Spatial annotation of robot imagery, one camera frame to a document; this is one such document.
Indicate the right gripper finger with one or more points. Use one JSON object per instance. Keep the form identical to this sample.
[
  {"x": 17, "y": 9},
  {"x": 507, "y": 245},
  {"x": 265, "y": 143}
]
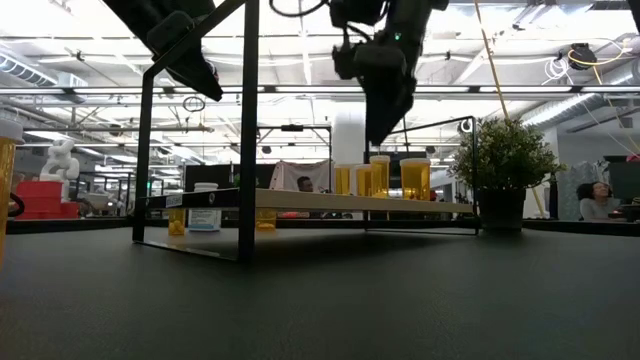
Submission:
[
  {"x": 404, "y": 97},
  {"x": 379, "y": 112}
]

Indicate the person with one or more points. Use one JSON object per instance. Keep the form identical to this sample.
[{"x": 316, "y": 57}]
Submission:
[
  {"x": 597, "y": 200},
  {"x": 305, "y": 185}
]

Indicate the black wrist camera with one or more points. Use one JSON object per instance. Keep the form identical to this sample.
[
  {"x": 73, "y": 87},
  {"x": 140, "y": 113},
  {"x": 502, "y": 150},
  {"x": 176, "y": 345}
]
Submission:
[
  {"x": 170, "y": 31},
  {"x": 380, "y": 60}
]

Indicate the white robot figure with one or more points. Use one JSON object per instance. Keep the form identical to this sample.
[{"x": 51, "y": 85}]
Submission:
[{"x": 60, "y": 160}]

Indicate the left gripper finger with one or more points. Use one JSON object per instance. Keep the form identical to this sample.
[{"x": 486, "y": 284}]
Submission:
[
  {"x": 212, "y": 75},
  {"x": 197, "y": 77}
]

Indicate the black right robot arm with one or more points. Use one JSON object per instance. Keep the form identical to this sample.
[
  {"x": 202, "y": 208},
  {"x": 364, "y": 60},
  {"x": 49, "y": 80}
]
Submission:
[{"x": 415, "y": 15}]

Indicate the small white cap front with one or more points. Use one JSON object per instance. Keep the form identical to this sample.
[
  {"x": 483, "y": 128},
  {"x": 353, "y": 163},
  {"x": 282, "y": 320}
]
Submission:
[{"x": 6, "y": 190}]

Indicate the red storage boxes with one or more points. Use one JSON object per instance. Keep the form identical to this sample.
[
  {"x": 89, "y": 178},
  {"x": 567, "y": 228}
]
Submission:
[{"x": 42, "y": 200}]

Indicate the white bottle blue label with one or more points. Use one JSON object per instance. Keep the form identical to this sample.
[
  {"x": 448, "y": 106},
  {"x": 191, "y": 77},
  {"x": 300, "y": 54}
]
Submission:
[{"x": 205, "y": 220}]

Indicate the small amber pill bottle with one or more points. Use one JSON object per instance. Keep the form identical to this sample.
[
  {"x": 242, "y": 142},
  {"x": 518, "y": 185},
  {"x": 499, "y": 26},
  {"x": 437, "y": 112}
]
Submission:
[
  {"x": 380, "y": 177},
  {"x": 342, "y": 182},
  {"x": 176, "y": 226}
]

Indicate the dark wide screen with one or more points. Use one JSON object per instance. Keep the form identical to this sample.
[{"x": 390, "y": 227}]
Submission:
[{"x": 215, "y": 175}]

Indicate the green plant in black pot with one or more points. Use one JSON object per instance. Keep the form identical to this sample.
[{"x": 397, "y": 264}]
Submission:
[{"x": 505, "y": 150}]

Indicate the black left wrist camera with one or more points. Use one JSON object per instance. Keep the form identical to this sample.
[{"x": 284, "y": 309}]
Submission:
[{"x": 170, "y": 31}]

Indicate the wooden shelf black metal frame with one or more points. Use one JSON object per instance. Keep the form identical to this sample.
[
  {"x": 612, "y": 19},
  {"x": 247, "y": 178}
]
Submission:
[{"x": 350, "y": 202}]

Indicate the white hanging cloth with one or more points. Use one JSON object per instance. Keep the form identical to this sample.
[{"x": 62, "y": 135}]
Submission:
[{"x": 290, "y": 175}]

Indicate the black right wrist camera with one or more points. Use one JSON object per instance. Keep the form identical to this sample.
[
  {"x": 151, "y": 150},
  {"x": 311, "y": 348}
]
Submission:
[{"x": 380, "y": 60}]

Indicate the dark monitor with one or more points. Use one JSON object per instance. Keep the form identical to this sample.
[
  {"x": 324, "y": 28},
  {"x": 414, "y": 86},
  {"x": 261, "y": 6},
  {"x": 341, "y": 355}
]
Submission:
[{"x": 622, "y": 177}]

